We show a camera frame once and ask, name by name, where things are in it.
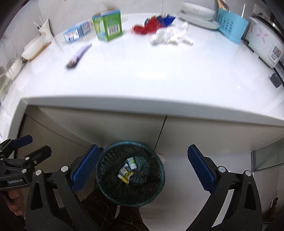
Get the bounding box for large white bowl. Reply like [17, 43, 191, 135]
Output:
[21, 36, 48, 60]

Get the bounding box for green carton box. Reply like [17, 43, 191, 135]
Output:
[92, 9, 123, 42]

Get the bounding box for grey cabinet door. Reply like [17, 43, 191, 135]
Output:
[155, 114, 284, 157]
[9, 104, 167, 156]

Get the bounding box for person's left hand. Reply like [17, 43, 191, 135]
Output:
[3, 189, 26, 215]

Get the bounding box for dark green mesh trash bin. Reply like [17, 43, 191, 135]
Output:
[95, 140, 166, 207]

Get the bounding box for brown slipper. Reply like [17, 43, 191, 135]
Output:
[262, 194, 279, 222]

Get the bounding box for white paper cup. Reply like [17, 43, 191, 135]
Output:
[38, 18, 55, 42]

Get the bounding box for small white green packet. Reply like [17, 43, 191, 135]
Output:
[124, 157, 137, 170]

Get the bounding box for yellow white wrapper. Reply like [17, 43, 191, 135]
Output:
[118, 168, 133, 184]

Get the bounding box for small blue white box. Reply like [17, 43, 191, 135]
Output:
[63, 20, 94, 43]

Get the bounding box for white wall socket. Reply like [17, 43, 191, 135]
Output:
[253, 4, 270, 18]

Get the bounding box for red mesh net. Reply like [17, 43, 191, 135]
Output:
[132, 17, 163, 35]

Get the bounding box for grey power adapter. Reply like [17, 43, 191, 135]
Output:
[269, 72, 281, 87]

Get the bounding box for crumpled white tissue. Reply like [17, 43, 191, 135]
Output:
[150, 22, 194, 46]

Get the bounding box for blue plastic utensil holder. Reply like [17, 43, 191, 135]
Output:
[216, 7, 248, 45]

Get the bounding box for white rice cooker pink flowers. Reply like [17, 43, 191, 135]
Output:
[245, 13, 284, 68]

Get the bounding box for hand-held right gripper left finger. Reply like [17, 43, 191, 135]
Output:
[25, 144, 100, 231]

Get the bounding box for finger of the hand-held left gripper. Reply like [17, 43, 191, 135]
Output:
[0, 145, 52, 172]
[0, 135, 33, 156]

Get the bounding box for white plate blue pattern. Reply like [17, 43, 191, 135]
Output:
[178, 12, 220, 30]

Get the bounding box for purple black brush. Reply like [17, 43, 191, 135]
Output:
[64, 43, 92, 70]

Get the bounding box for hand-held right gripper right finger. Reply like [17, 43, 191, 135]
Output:
[187, 144, 263, 231]

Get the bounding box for person's dark patterned pants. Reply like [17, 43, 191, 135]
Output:
[81, 189, 149, 231]

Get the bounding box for blue snack packet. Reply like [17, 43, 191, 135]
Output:
[155, 13, 177, 27]

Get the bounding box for white jar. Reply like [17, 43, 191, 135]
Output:
[6, 57, 25, 80]

